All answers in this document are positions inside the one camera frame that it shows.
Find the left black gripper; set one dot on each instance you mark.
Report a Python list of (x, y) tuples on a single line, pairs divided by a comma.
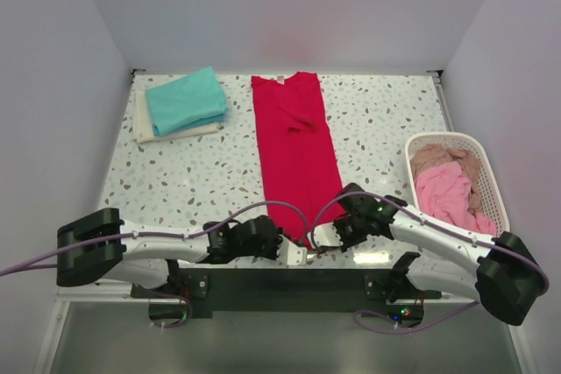
[(277, 240)]

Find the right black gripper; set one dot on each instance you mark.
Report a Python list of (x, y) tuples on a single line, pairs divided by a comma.
[(346, 243)]

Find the red t shirt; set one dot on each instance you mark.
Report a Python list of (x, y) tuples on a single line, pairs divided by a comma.
[(297, 158)]

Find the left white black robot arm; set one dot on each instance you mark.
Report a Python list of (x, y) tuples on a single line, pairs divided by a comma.
[(104, 246)]

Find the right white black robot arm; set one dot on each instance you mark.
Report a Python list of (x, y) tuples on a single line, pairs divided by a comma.
[(439, 241)]

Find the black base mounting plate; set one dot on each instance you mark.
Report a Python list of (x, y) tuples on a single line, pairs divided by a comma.
[(290, 291)]

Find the pink t shirt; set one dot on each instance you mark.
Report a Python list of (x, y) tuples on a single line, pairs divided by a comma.
[(444, 191)]

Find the beige t shirt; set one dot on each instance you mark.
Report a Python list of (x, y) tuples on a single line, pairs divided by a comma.
[(432, 155)]

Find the white plastic laundry basket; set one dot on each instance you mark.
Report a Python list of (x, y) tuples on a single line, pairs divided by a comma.
[(491, 201)]

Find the folded teal t shirt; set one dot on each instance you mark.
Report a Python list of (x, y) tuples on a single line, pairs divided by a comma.
[(188, 102)]

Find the folded cream t shirt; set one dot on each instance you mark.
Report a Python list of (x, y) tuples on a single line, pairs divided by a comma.
[(142, 130)]

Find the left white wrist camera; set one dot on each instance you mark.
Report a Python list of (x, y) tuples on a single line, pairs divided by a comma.
[(290, 254)]

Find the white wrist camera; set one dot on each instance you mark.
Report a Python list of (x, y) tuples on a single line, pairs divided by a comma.
[(290, 254), (324, 236)]

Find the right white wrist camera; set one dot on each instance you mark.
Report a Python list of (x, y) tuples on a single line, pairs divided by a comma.
[(324, 236)]

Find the aluminium frame rail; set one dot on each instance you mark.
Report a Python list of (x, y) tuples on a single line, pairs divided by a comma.
[(492, 280)]

